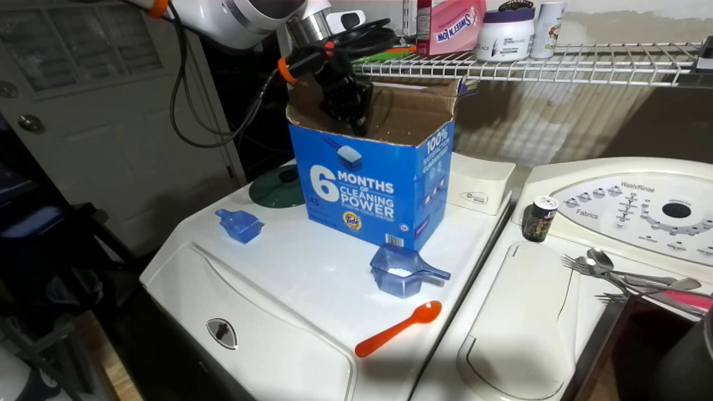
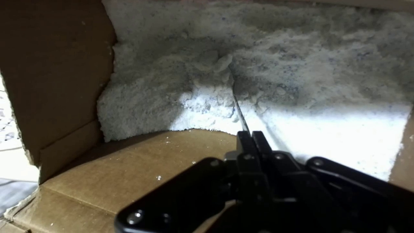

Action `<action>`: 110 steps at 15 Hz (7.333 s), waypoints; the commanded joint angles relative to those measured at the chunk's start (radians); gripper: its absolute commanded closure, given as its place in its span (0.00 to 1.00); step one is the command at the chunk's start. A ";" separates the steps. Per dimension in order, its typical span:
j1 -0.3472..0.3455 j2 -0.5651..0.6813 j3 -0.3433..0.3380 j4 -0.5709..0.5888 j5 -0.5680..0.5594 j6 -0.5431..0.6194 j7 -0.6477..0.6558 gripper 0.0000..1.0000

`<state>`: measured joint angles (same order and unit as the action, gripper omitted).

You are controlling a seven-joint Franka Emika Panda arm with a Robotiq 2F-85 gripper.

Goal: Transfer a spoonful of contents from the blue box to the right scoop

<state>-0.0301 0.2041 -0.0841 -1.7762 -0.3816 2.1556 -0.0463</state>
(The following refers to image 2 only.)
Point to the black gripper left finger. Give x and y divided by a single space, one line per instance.
195 195

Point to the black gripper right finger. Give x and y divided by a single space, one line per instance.
337 199

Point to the thin metal spoon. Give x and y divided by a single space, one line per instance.
241 115

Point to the blue Tide detergent box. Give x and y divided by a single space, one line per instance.
65 65

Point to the white detergent powder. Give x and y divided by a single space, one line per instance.
302 65

